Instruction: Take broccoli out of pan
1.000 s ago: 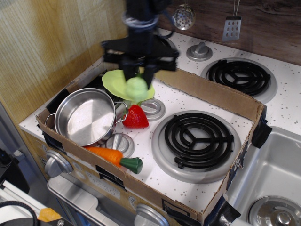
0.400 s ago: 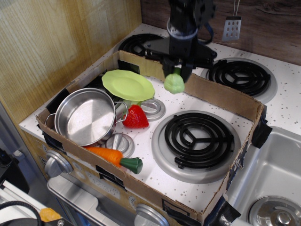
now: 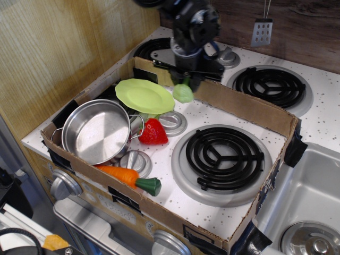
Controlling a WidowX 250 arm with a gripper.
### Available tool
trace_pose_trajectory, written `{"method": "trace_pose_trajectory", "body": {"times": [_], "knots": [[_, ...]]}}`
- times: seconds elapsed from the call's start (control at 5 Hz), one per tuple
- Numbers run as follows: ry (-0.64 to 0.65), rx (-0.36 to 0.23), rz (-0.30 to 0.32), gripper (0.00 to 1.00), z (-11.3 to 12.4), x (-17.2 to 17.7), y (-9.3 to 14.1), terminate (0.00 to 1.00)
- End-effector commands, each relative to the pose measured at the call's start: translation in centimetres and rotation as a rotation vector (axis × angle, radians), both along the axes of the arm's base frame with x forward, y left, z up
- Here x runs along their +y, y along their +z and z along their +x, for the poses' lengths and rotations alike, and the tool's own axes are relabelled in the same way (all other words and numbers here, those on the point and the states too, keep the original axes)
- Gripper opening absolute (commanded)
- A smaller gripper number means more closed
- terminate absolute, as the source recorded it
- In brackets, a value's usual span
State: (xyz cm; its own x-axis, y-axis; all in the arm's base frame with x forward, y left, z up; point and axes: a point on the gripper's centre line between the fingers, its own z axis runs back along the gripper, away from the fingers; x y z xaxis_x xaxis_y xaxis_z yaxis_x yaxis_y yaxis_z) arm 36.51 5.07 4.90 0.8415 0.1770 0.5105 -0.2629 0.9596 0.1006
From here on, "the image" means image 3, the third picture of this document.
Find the silver sink drain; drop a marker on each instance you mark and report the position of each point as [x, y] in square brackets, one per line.
[309, 238]

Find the silver stove knob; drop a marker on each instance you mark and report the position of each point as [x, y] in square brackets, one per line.
[138, 161]
[174, 123]
[225, 59]

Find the light green plastic plate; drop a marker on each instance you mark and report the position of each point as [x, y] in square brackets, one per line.
[144, 96]

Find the back right black burner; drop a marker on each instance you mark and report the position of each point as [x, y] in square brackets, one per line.
[277, 85]

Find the silver front oven knob right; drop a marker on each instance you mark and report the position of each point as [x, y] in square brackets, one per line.
[167, 244]

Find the silver oven door handle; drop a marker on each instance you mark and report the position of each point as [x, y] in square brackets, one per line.
[94, 230]

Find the silver sink basin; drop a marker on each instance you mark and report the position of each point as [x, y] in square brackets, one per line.
[307, 192]

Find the orange toy carrot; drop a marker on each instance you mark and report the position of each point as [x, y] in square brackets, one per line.
[131, 178]

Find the light green toy broccoli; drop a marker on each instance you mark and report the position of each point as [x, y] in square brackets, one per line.
[183, 93]

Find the orange yellow object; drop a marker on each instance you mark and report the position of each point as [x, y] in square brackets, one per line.
[54, 242]

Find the black burner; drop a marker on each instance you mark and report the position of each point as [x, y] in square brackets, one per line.
[277, 85]
[151, 49]
[220, 165]

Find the red toy strawberry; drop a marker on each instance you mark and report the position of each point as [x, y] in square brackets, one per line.
[153, 133]

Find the silver oven knob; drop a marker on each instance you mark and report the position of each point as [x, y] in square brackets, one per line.
[167, 244]
[64, 185]

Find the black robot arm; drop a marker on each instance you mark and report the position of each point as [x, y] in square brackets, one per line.
[192, 53]

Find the silver stove knob upper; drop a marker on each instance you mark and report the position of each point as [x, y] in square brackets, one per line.
[174, 123]

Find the front right black burner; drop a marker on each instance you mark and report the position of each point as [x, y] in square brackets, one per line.
[220, 165]

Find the hanging silver spatula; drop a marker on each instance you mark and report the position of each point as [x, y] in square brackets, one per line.
[262, 29]

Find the silver back stove knob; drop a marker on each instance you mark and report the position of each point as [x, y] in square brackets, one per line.
[225, 59]

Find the cardboard fence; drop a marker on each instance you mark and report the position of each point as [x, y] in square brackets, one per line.
[274, 129]

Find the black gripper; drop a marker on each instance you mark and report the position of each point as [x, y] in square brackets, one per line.
[199, 63]

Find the silver metal pan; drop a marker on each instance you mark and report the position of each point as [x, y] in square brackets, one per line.
[100, 131]

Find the silver stove knob lower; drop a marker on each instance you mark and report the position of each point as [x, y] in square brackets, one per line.
[138, 161]

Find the silver front oven knob left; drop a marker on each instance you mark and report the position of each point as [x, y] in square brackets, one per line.
[64, 185]

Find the back left black burner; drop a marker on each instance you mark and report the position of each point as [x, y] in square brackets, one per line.
[151, 49]

